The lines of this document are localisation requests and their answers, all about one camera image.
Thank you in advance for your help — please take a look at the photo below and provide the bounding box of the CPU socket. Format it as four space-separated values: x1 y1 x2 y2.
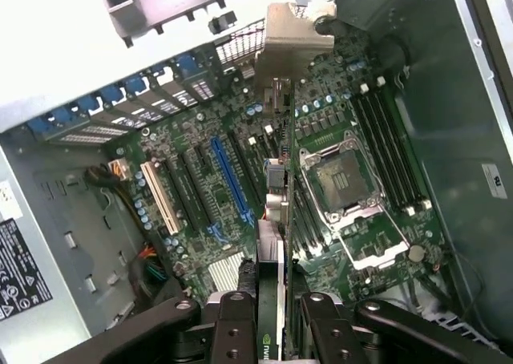
298 137 388 224

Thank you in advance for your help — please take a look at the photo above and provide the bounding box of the silver chipset heatsink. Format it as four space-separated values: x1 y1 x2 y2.
206 253 245 293

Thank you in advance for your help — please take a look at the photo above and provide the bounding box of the black RAM slot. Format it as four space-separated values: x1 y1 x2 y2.
351 93 406 216
370 83 424 212
378 77 432 209
360 87 416 216

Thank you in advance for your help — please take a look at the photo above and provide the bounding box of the black open PC case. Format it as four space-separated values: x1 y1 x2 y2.
0 0 513 364

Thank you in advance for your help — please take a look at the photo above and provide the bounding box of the green motherboard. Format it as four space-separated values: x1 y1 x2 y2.
106 30 458 321

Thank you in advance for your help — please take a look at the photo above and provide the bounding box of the yellow black power wire bundle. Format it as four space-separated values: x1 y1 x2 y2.
83 159 146 237

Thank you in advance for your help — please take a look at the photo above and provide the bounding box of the coloured wire bundle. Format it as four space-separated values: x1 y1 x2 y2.
138 243 168 281

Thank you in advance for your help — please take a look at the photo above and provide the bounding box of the metal socket cover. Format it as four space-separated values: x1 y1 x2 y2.
338 211 412 271

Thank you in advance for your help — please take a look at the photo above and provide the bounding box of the black expansion slot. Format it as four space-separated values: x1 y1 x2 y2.
226 130 264 207

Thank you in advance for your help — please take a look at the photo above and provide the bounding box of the grey power supply unit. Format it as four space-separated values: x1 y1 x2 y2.
0 137 139 364

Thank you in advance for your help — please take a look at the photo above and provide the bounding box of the white expansion slot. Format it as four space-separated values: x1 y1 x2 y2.
139 161 180 237

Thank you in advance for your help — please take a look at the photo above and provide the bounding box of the blue expansion slot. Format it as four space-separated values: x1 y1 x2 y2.
208 136 257 225

